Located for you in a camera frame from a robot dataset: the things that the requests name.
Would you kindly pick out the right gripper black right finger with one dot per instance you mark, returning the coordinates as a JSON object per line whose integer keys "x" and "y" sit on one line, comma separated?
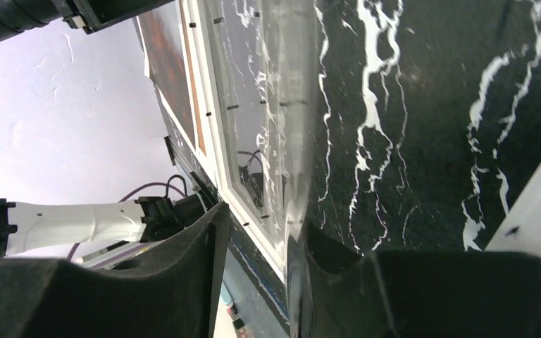
{"x": 419, "y": 293}

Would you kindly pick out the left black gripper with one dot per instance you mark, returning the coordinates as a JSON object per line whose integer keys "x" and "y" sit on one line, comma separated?
{"x": 19, "y": 16}

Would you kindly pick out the autumn forest photo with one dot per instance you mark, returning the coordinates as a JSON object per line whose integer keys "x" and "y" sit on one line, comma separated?
{"x": 161, "y": 31}

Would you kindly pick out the brown frame backing board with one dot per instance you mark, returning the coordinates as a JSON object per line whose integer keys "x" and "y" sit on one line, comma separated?
{"x": 199, "y": 142}

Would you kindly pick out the white picture frame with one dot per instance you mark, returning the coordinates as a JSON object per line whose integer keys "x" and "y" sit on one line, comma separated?
{"x": 389, "y": 125}

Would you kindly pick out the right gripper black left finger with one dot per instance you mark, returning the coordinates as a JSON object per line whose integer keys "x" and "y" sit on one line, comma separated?
{"x": 171, "y": 290}

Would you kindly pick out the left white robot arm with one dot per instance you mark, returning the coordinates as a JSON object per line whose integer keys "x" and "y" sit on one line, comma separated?
{"x": 24, "y": 227}

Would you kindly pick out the clear acrylic frame sheet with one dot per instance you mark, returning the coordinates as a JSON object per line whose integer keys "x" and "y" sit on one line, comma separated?
{"x": 266, "y": 66}

